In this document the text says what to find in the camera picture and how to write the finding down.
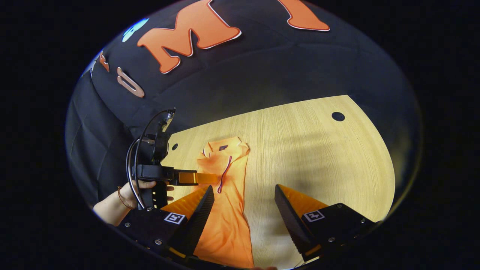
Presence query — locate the orange T-shirt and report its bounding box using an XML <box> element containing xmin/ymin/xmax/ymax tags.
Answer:
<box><xmin>191</xmin><ymin>136</ymin><xmax>255</xmax><ymax>269</ymax></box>

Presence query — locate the red string bracelet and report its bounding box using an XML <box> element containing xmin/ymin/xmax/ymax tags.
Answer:
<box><xmin>117</xmin><ymin>186</ymin><xmax>136</xmax><ymax>210</ymax></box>

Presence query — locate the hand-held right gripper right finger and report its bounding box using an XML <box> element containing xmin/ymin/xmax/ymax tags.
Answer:
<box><xmin>274</xmin><ymin>184</ymin><xmax>377</xmax><ymax>262</ymax></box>

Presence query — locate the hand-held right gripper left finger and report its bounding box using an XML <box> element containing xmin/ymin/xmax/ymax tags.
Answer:
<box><xmin>116</xmin><ymin>185</ymin><xmax>215</xmax><ymax>259</ymax></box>

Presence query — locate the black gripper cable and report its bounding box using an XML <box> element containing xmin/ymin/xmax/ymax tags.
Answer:
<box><xmin>126</xmin><ymin>108</ymin><xmax>177</xmax><ymax>210</ymax></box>

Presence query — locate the black backdrop cloth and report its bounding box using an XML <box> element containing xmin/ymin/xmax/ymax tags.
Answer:
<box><xmin>66</xmin><ymin>0</ymin><xmax>424</xmax><ymax>212</ymax></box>

